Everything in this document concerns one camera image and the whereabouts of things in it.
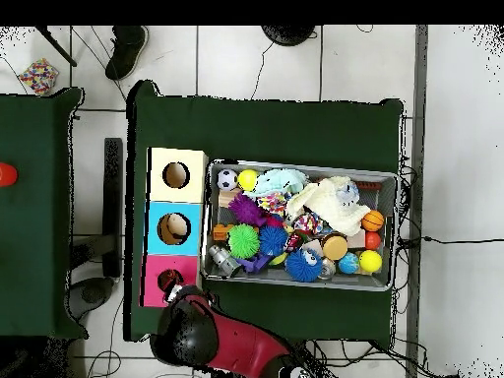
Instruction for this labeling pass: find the brown monkey plush toy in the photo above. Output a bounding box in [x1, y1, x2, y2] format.
[157, 269, 185, 291]

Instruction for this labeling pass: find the blue spiky rubber ball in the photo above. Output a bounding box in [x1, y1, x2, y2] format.
[284, 248, 324, 284]

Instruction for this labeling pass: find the mint green muslin cloth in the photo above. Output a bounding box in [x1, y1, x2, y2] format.
[243, 167, 310, 200]

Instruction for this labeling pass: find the wooden box with three holes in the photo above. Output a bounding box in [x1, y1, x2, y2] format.
[139, 147, 210, 309]

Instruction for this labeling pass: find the silver mesh bin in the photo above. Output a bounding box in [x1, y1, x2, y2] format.
[200, 158, 403, 292]

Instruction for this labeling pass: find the dark grey round base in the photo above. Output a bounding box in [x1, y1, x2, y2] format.
[68, 277, 115, 320]

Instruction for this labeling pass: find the green spiky rubber ball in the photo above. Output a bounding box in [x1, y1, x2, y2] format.
[226, 222, 261, 260]

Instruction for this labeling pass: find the black upright panel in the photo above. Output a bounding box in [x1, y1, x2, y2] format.
[101, 137, 124, 279]

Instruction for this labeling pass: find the purple spiky rubber ball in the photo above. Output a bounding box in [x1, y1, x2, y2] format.
[228, 191, 269, 227]

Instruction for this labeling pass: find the small soccer ball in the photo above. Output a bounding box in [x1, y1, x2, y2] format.
[217, 168, 240, 192]

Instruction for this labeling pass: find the yellow tennis ball toy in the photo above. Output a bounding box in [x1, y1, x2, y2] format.
[236, 168, 260, 192]

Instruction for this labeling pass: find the dark green table cloth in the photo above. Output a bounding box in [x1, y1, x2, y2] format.
[123, 80, 405, 342]
[0, 87, 89, 340]

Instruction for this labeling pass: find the yellow smiley ball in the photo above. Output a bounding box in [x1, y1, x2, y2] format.
[358, 250, 384, 274]

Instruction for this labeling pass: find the crushed clear plastic bottle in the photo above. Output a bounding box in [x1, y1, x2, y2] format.
[336, 181, 361, 206]

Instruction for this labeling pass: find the red-orange round object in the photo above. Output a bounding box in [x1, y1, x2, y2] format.
[0, 161, 19, 188]

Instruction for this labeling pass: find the person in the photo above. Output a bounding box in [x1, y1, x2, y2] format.
[104, 25, 150, 82]

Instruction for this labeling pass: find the multicoloured patterned bag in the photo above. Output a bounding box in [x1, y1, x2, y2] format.
[17, 57, 60, 96]

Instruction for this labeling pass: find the thin black rod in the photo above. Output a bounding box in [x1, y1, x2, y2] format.
[34, 26, 78, 68]

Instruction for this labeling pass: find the black round stand base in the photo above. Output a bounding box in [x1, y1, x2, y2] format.
[260, 25, 317, 47]

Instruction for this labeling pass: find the grey metal pole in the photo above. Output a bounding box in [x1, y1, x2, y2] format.
[404, 25, 429, 378]

